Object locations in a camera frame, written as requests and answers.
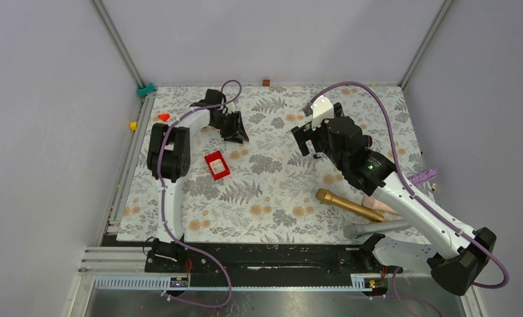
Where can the pink microphone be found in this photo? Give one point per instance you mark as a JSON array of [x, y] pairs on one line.
[[374, 204]]

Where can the red box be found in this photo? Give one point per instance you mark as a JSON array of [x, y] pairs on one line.
[[217, 165]]

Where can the floral table mat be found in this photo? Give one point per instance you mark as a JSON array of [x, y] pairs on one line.
[[269, 195]]

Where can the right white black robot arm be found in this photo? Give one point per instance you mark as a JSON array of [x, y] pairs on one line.
[[456, 253]]

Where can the teal block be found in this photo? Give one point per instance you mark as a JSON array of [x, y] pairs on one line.
[[142, 92]]

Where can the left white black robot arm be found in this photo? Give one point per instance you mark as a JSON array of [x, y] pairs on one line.
[[169, 160]]

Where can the grey microphone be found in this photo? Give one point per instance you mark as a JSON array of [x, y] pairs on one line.
[[354, 231]]

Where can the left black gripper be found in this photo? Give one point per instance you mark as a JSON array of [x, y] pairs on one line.
[[240, 135]]

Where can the purple glitter microphone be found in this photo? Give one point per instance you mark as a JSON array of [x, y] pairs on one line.
[[423, 177]]

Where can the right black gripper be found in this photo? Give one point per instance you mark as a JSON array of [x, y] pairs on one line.
[[304, 134]]

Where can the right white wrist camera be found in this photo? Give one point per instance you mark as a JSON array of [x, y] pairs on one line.
[[319, 110]]

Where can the red triangular block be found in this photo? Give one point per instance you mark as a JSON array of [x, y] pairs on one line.
[[164, 117]]

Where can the gold microphone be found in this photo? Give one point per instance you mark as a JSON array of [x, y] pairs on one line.
[[328, 197]]

